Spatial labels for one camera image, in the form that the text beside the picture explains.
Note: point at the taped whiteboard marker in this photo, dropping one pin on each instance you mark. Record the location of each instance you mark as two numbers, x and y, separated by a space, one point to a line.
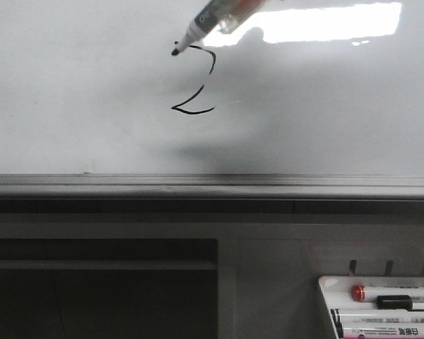
228 15

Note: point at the red capped whiteboard marker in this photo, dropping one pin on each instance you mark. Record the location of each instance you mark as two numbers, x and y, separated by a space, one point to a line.
366 293

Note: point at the black capped whiteboard marker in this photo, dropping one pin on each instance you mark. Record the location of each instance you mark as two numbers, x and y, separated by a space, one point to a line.
399 302

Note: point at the metal hook left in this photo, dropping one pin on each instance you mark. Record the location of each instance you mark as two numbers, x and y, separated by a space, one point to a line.
352 268

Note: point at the white marker tray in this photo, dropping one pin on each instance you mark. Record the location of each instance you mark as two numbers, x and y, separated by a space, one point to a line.
335 293

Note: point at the white marker black end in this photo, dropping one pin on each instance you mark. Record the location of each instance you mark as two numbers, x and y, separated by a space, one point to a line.
348 318

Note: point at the metal hook middle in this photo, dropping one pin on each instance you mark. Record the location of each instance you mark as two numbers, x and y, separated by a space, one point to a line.
388 268

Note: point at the white marker pink label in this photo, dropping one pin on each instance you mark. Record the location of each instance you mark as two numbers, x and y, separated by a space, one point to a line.
383 332

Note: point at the white whiteboard with aluminium frame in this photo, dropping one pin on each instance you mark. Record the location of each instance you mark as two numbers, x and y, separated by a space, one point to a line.
306 99

